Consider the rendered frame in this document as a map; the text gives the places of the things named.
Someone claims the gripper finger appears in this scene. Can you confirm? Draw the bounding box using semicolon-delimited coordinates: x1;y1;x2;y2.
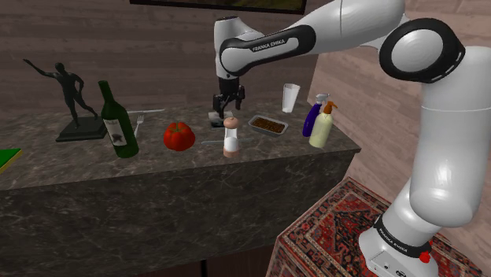
234;84;246;111
212;93;227;120

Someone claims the grey rectangular block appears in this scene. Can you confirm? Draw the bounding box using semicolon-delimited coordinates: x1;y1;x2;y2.
208;110;235;129

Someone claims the white and tan pepper mill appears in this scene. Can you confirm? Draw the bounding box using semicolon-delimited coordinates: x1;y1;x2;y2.
223;116;241;159

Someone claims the grey tray with brown food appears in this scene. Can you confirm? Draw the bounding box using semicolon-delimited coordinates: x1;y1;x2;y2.
247;114;290;139

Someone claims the white cup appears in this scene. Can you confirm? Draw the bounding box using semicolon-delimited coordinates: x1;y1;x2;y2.
282;83;301;114

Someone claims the red tomato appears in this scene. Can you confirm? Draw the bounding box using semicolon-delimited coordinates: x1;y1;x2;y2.
162;121;197;153

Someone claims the blue spray bottle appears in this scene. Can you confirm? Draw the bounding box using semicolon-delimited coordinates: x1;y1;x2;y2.
301;93;330;139

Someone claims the silver fork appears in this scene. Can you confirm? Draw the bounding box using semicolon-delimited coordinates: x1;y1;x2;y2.
132;114;146;139

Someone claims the cream pump bottle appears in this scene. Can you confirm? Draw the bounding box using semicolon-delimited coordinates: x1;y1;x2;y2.
308;101;339;150

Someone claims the green wine bottle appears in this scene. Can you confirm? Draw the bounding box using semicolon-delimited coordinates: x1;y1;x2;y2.
98;79;140;160

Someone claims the black human figure statue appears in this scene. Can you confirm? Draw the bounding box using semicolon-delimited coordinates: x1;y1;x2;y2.
22;58;109;143

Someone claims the green flat book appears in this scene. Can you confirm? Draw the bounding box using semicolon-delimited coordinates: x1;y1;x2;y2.
0;147;24;175

